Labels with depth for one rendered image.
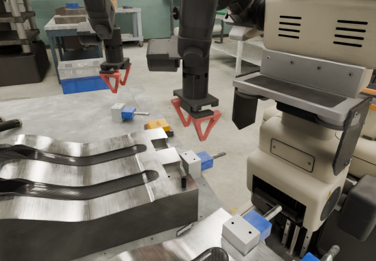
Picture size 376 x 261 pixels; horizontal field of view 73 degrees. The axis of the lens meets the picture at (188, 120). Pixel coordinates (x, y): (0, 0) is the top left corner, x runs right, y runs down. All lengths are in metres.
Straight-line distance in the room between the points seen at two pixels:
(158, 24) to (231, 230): 6.80
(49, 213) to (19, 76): 4.00
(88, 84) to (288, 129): 3.18
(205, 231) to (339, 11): 0.47
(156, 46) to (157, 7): 6.54
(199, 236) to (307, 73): 0.40
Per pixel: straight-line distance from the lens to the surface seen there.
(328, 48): 0.61
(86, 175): 0.58
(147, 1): 7.01
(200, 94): 0.55
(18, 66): 4.40
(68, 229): 0.50
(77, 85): 3.67
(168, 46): 0.52
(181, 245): 0.46
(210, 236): 0.48
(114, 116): 0.95
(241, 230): 0.46
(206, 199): 0.61
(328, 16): 0.60
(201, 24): 0.42
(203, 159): 0.66
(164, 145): 0.67
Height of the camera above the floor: 1.23
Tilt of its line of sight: 27 degrees down
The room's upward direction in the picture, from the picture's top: straight up
